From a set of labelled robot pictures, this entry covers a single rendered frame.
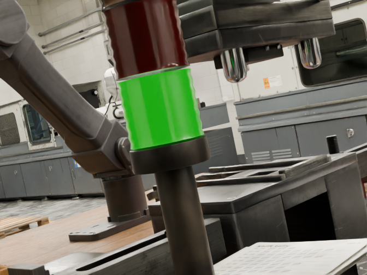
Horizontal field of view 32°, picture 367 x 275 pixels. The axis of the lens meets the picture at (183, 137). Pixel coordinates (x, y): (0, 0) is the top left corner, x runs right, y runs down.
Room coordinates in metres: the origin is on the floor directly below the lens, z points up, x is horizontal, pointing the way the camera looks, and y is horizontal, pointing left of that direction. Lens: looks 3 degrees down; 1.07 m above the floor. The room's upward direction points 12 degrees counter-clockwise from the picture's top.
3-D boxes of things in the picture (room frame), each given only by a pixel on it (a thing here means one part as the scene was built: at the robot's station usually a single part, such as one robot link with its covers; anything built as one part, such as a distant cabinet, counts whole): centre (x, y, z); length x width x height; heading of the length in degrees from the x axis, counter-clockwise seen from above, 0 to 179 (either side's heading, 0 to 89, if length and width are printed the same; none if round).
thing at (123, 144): (0.99, 0.11, 1.00); 0.09 x 0.06 x 0.06; 53
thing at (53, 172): (9.83, 1.55, 0.49); 5.51 x 1.02 x 0.97; 42
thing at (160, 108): (0.32, 0.01, 1.07); 0.04 x 0.04 x 0.03
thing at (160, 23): (0.32, 0.01, 1.10); 0.04 x 0.04 x 0.03
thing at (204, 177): (0.70, -0.04, 0.98); 0.07 x 0.02 x 0.01; 45
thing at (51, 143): (9.73, 2.16, 1.21); 0.86 x 0.10 x 0.79; 42
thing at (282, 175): (0.60, -0.03, 0.98); 0.13 x 0.01 x 0.03; 45
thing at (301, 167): (0.58, -0.10, 0.98); 0.07 x 0.01 x 0.03; 135
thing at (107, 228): (1.00, 0.11, 0.94); 0.20 x 0.07 x 0.08; 135
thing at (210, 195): (0.60, -0.06, 0.98); 0.20 x 0.10 x 0.01; 135
